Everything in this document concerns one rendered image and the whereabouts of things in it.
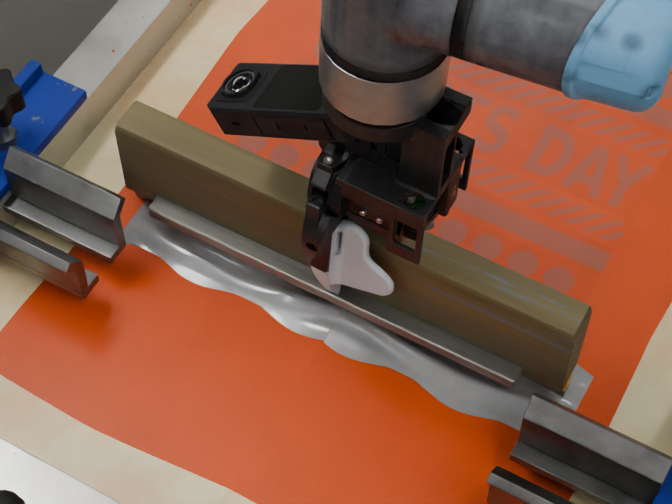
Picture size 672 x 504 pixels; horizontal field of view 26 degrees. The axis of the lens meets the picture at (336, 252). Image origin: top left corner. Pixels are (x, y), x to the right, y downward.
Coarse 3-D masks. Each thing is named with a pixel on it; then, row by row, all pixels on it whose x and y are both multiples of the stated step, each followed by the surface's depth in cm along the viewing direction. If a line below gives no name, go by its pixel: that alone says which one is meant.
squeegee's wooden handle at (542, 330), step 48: (144, 144) 102; (192, 144) 101; (144, 192) 108; (192, 192) 104; (240, 192) 101; (288, 192) 99; (288, 240) 102; (384, 240) 97; (432, 240) 97; (432, 288) 97; (480, 288) 95; (528, 288) 95; (480, 336) 99; (528, 336) 96; (576, 336) 93
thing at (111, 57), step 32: (128, 0) 118; (160, 0) 118; (192, 0) 121; (96, 32) 116; (128, 32) 116; (160, 32) 118; (64, 64) 114; (96, 64) 114; (128, 64) 116; (96, 96) 113; (64, 128) 111; (64, 160) 113; (0, 448) 95; (0, 480) 94; (32, 480) 94; (64, 480) 94
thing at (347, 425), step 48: (624, 240) 109; (624, 288) 107; (624, 336) 104; (336, 384) 102; (384, 384) 102; (624, 384) 102; (288, 432) 100; (336, 432) 100; (384, 432) 100; (432, 432) 100; (480, 432) 100; (240, 480) 98; (288, 480) 98; (336, 480) 98; (384, 480) 98; (432, 480) 98; (480, 480) 98; (528, 480) 98
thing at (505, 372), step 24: (168, 216) 106; (192, 216) 106; (216, 240) 105; (240, 240) 105; (264, 264) 104; (288, 264) 104; (312, 288) 103; (360, 312) 102; (384, 312) 101; (408, 336) 101; (432, 336) 100; (456, 360) 100; (480, 360) 99; (504, 360) 99; (504, 384) 99
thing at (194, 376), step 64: (320, 0) 123; (128, 192) 112; (128, 256) 108; (64, 320) 105; (128, 320) 105; (192, 320) 105; (256, 320) 105; (64, 384) 102; (128, 384) 102; (192, 384) 102; (256, 384) 102; (192, 448) 99
